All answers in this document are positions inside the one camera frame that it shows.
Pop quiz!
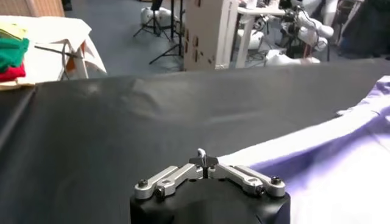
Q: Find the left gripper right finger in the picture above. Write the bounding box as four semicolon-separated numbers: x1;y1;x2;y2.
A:
205;155;286;198

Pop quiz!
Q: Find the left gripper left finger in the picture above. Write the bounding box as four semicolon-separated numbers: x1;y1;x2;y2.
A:
133;148;207;201

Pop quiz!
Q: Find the lavender t-shirt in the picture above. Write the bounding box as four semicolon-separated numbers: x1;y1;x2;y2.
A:
218;75;390;224

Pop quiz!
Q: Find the white rounded robot base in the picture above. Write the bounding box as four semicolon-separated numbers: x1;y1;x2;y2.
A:
264;50;321;66

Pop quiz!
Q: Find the small white robot base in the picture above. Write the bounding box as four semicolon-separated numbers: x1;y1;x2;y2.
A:
140;6;180;27

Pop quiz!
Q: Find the white jointed robot arm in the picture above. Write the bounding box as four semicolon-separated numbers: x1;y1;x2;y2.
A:
280;5;335;51

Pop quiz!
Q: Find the black monitor stand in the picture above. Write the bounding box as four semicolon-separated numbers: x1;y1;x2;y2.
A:
149;0;185;65

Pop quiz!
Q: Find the white side table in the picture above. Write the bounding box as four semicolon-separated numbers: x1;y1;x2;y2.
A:
234;5;289;69

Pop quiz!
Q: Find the tall white cardboard box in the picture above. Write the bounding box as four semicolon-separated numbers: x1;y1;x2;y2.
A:
183;0;240;71

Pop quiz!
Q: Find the black tripod stand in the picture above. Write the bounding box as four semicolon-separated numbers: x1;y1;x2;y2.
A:
133;0;171;40

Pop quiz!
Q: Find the thin black rod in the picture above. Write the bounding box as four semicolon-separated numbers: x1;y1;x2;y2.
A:
34;44;83;59

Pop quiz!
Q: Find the beige garment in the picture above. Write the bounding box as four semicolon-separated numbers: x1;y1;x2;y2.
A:
0;79;36;91

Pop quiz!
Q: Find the red garment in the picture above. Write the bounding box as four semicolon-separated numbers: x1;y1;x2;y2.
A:
0;62;27;83

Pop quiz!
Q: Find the white tablecloth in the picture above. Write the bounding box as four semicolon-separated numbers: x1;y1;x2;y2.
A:
0;15;107;86

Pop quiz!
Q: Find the green garment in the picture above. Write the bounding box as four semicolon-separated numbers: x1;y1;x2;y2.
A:
0;37;30;73

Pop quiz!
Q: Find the wicker folding screen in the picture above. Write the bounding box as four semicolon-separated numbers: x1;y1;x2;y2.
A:
0;0;65;18

